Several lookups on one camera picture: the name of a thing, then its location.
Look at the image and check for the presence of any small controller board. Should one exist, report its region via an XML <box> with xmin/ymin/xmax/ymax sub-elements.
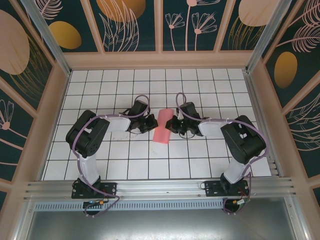
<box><xmin>83</xmin><ymin>199</ymin><xmax>109</xmax><ymax>208</ymax></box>
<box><xmin>223</xmin><ymin>198</ymin><xmax>251</xmax><ymax>214</ymax></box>

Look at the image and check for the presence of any aluminium mounting rail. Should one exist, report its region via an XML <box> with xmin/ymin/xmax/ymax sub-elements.
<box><xmin>23</xmin><ymin>176</ymin><xmax>300</xmax><ymax>202</ymax></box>

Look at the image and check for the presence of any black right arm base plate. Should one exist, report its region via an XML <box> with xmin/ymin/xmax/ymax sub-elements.
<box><xmin>204</xmin><ymin>179</ymin><xmax>251</xmax><ymax>198</ymax></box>

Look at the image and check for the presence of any aluminium frame post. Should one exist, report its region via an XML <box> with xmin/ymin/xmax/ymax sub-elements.
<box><xmin>19</xmin><ymin>0</ymin><xmax>73</xmax><ymax>77</ymax></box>
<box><xmin>245</xmin><ymin>0</ymin><xmax>293</xmax><ymax>74</ymax></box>

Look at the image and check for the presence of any grey slotted cable duct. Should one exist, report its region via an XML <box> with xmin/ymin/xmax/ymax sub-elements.
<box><xmin>34</xmin><ymin>200</ymin><xmax>225</xmax><ymax>211</ymax></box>

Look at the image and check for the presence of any aluminium side rail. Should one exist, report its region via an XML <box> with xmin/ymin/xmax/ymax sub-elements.
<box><xmin>243</xmin><ymin>70</ymin><xmax>285</xmax><ymax>177</ymax></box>

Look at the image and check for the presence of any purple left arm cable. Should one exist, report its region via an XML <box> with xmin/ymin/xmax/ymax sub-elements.
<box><xmin>70</xmin><ymin>93</ymin><xmax>152</xmax><ymax>218</ymax></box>

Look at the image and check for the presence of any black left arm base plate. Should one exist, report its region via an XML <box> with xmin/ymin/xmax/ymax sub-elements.
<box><xmin>71</xmin><ymin>181</ymin><xmax>118</xmax><ymax>200</ymax></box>

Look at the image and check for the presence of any grey metal sheet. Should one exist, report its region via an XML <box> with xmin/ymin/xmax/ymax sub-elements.
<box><xmin>14</xmin><ymin>209</ymin><xmax>310</xmax><ymax>240</ymax></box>

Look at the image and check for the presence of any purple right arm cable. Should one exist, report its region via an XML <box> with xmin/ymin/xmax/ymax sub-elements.
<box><xmin>175</xmin><ymin>92</ymin><xmax>267</xmax><ymax>215</ymax></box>

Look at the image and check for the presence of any pink cloth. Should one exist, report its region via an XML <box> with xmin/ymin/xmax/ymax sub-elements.
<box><xmin>151</xmin><ymin>108</ymin><xmax>174</xmax><ymax>145</ymax></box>

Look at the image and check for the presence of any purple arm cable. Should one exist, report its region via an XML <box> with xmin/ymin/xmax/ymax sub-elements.
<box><xmin>70</xmin><ymin>93</ymin><xmax>152</xmax><ymax>218</ymax></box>
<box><xmin>175</xmin><ymin>92</ymin><xmax>267</xmax><ymax>215</ymax></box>

